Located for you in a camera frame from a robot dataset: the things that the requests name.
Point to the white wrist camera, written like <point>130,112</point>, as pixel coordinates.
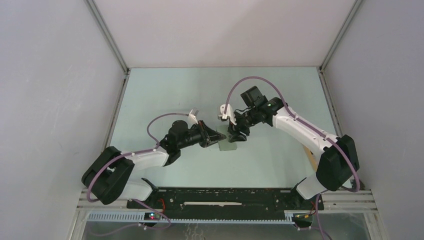
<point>226,113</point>
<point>192,116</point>

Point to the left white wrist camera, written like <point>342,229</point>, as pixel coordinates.
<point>192,116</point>

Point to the aluminium frame rail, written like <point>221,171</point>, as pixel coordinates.
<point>127,211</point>

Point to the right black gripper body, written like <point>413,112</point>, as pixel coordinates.
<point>244,121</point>

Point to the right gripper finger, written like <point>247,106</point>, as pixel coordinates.
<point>239,137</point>
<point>231,137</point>

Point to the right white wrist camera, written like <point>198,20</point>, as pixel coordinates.
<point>226,113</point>

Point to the orange plastic tray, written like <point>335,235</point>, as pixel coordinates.
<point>311,157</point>

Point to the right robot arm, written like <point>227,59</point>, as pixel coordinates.
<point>336,156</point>

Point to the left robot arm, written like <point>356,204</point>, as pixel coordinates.
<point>116,175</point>

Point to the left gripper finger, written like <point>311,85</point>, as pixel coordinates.
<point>210,142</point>
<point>214,135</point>

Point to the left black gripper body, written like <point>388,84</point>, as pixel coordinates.
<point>203,137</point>

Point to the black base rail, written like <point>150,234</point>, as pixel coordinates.
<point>230,204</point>

